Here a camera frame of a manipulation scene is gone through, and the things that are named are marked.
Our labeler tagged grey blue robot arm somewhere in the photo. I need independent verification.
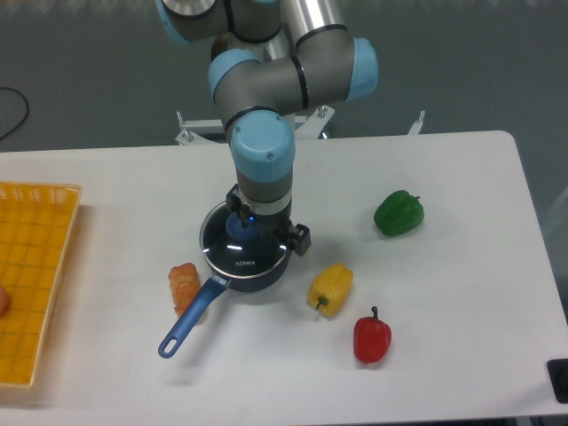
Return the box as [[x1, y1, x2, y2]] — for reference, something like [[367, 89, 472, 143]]
[[156, 1, 379, 255]]

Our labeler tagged yellow bell pepper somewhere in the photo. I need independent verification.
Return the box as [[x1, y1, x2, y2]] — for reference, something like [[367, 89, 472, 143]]
[[307, 263, 353, 319]]

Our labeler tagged orange toy bread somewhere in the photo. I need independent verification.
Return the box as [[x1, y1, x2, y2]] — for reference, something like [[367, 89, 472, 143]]
[[168, 263, 201, 318]]

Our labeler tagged green bell pepper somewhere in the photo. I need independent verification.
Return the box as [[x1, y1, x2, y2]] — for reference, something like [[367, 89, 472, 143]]
[[374, 190, 425, 237]]

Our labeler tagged red bell pepper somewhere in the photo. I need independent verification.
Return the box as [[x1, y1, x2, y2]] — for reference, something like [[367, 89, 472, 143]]
[[353, 305, 392, 364]]

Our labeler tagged black cable on floor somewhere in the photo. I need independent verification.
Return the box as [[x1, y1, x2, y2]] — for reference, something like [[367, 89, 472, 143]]
[[0, 86, 30, 140]]

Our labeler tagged yellow woven basket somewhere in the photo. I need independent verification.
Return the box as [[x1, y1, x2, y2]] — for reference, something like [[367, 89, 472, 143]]
[[1, 181, 83, 389]]

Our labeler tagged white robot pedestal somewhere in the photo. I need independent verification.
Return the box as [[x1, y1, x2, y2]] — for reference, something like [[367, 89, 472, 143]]
[[175, 104, 427, 146]]

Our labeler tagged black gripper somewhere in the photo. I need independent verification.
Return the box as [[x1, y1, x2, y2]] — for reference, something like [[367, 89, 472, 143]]
[[225, 185, 311, 256]]

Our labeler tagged black device at table edge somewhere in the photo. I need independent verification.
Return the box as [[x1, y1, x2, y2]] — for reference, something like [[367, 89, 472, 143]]
[[547, 359, 568, 404]]

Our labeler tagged dark blue saucepan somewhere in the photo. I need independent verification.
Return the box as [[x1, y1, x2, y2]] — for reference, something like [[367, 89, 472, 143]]
[[158, 202, 290, 359]]

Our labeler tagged glass pot lid blue knob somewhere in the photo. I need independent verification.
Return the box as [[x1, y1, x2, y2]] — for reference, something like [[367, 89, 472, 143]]
[[199, 202, 288, 279]]

